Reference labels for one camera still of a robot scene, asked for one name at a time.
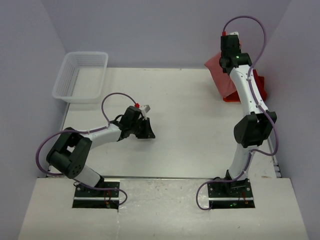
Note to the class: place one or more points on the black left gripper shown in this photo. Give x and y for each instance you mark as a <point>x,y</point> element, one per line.
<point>147,133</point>

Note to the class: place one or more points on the pink t shirt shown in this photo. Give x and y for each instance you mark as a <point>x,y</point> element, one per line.
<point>222,81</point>

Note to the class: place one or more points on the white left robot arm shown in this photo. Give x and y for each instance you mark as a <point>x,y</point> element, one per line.
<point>71,150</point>

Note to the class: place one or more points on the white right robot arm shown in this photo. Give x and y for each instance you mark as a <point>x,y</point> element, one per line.
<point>257,122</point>

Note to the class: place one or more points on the folded dark red t shirt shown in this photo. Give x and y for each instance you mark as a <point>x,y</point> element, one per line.
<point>260,83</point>

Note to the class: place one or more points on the white plastic basket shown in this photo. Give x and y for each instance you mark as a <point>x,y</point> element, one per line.
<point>81,77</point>

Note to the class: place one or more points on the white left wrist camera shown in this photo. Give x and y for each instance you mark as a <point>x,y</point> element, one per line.
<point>144,110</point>

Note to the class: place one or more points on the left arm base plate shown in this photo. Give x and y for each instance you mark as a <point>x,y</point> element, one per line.
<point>87,198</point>

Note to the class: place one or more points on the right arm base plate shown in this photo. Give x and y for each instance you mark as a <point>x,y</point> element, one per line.
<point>234,195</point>

